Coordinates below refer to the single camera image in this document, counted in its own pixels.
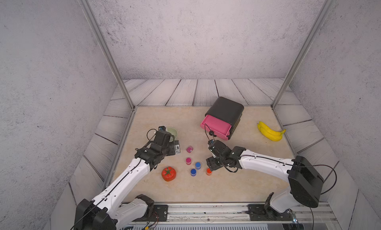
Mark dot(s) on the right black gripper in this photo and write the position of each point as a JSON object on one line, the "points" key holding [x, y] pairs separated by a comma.
{"points": [[211, 163]]}

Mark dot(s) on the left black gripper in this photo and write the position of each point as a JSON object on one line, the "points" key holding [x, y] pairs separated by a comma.
{"points": [[171, 144]]}

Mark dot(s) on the orange red paint can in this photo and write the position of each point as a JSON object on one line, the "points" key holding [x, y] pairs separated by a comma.
{"points": [[209, 171]]}

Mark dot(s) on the light blue paint can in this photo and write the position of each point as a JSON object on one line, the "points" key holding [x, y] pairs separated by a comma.
{"points": [[197, 165]]}

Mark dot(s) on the pink top drawer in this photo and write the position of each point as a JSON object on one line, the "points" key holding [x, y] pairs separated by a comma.
{"points": [[220, 128]]}

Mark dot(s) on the dark blue paint can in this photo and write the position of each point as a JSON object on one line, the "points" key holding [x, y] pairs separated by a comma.
{"points": [[193, 172]]}

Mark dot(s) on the black drawer cabinet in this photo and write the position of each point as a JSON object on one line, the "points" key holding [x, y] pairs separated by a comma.
{"points": [[228, 111]]}

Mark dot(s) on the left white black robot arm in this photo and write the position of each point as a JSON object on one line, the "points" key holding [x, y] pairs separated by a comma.
{"points": [[107, 210]]}

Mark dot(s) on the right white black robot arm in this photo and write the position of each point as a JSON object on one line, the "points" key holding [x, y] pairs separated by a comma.
{"points": [[304, 182]]}

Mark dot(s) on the light green bowl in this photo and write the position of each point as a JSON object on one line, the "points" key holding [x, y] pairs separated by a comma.
{"points": [[173, 131]]}

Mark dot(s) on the red tomato toy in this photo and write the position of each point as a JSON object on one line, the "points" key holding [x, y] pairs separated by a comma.
{"points": [[169, 174]]}

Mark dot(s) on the yellow banana bunch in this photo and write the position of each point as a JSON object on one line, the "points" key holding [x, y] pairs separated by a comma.
{"points": [[269, 133]]}

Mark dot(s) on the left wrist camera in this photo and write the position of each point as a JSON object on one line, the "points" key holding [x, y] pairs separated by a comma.
{"points": [[177, 147]]}

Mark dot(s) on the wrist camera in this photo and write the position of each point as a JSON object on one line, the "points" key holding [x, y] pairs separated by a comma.
{"points": [[211, 143], [177, 147]]}

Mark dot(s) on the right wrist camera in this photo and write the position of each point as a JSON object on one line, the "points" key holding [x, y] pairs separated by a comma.
{"points": [[211, 143]]}

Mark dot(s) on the front aluminium rail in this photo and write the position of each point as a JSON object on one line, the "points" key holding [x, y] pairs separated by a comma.
{"points": [[232, 216]]}

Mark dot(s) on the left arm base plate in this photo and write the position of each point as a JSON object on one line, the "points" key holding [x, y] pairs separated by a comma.
{"points": [[155, 212]]}

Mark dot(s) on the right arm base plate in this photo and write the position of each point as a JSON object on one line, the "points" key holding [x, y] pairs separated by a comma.
{"points": [[260, 212]]}

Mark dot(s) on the left metal frame post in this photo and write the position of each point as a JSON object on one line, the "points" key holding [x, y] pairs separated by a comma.
{"points": [[91, 19]]}

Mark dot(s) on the metal frame post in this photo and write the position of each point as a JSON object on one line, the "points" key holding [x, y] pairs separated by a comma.
{"points": [[91, 19], [327, 5]]}

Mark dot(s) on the right metal frame post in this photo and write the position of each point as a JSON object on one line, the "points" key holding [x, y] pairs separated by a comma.
{"points": [[327, 5]]}

